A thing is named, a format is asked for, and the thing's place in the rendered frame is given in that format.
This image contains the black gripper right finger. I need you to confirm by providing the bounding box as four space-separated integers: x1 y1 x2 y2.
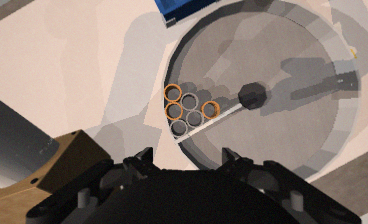
209 147 362 224

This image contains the dark grey metal bushing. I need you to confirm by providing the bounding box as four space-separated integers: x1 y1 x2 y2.
180 93 199 111
170 118 188 138
186 110 204 128

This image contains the grey round turning table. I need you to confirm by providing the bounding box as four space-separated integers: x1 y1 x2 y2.
161 0 361 181

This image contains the blue square tray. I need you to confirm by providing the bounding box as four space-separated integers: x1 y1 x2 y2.
154 0 221 28

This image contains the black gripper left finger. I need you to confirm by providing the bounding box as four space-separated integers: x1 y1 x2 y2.
26 147 169 224

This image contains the bronze bushing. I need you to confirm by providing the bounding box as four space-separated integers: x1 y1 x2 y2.
165 102 183 120
163 84 182 103
200 101 220 119

